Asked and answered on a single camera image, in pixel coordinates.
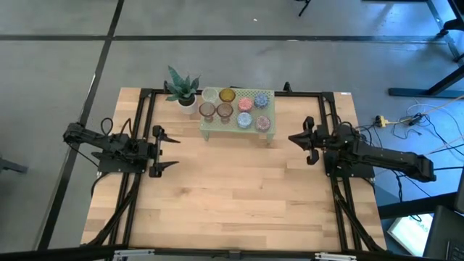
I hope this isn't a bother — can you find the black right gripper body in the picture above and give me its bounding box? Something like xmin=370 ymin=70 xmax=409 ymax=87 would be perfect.
xmin=304 ymin=116 xmax=342 ymax=166

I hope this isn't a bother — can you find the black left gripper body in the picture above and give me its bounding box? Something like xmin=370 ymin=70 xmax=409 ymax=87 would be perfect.
xmin=139 ymin=125 xmax=163 ymax=178

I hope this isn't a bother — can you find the purple patterned candle tin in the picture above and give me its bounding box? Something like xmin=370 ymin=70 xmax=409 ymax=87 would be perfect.
xmin=254 ymin=115 xmax=272 ymax=133

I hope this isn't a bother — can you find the pink ribbed glass candle holder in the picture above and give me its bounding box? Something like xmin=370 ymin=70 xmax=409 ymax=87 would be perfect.
xmin=216 ymin=102 xmax=235 ymax=125
xmin=198 ymin=101 xmax=217 ymax=123

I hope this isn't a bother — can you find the dark blue patterned candle tin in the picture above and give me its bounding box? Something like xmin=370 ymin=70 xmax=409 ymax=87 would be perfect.
xmin=253 ymin=92 xmax=270 ymax=109

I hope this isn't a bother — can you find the clear glass candle holder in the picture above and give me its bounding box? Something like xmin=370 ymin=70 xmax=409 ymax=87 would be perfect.
xmin=202 ymin=87 xmax=220 ymax=104

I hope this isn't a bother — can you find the light blue patterned candle tin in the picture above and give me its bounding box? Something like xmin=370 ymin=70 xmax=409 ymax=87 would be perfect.
xmin=236 ymin=112 xmax=254 ymax=129

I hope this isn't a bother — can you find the pink patterned candle tin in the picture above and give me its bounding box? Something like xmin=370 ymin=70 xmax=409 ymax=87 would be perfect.
xmin=237 ymin=96 xmax=254 ymax=113

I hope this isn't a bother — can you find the amber ribbed glass candle holder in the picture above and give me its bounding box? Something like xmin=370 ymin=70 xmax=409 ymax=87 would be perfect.
xmin=218 ymin=88 xmax=237 ymax=104

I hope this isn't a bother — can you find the green plant in white pot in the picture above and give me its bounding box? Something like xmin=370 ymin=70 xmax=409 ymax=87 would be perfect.
xmin=165 ymin=65 xmax=201 ymax=115

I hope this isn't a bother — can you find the green perforated metal shelf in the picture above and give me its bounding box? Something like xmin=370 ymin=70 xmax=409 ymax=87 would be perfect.
xmin=200 ymin=86 xmax=277 ymax=144

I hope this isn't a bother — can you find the black desk foot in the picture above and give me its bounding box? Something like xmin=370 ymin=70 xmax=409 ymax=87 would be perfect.
xmin=388 ymin=65 xmax=464 ymax=99

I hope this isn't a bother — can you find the black floor bar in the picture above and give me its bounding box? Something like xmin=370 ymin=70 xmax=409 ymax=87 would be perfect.
xmin=376 ymin=191 xmax=457 ymax=220

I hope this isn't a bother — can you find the open laptop with bright screen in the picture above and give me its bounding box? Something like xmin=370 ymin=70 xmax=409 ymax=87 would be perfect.
xmin=386 ymin=213 xmax=434 ymax=257

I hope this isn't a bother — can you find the black stand leg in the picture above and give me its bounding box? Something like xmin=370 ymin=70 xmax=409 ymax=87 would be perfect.
xmin=297 ymin=0 xmax=312 ymax=17

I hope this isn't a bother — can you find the black beam with silver brackets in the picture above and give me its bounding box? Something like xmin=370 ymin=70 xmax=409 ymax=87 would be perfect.
xmin=0 ymin=245 xmax=464 ymax=261

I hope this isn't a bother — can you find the grey chair base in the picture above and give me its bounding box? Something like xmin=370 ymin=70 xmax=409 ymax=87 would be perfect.
xmin=0 ymin=154 xmax=29 ymax=175

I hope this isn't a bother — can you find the black computer case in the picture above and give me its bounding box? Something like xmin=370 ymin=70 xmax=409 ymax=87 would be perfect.
xmin=423 ymin=204 xmax=464 ymax=261

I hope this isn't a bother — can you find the black chair base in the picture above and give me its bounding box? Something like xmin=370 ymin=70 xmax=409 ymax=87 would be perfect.
xmin=436 ymin=16 xmax=464 ymax=63

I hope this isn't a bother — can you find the black aluminium table frame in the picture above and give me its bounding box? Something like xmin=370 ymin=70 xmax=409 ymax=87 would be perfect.
xmin=85 ymin=81 xmax=387 ymax=254

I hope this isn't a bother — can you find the yellow extension cord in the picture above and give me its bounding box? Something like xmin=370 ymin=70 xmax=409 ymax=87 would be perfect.
xmin=387 ymin=94 xmax=464 ymax=126

